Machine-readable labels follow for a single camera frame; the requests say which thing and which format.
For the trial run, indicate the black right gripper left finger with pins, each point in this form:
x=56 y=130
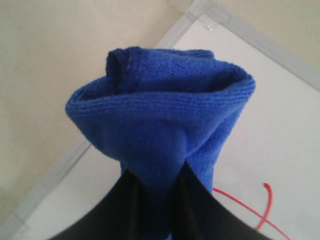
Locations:
x=116 y=217

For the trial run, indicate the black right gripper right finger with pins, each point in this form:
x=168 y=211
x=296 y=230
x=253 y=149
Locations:
x=197 y=215

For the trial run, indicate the blue cloth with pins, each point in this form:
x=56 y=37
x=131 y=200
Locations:
x=156 y=110

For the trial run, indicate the white board with aluminium frame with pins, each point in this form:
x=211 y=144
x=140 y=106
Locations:
x=50 y=175

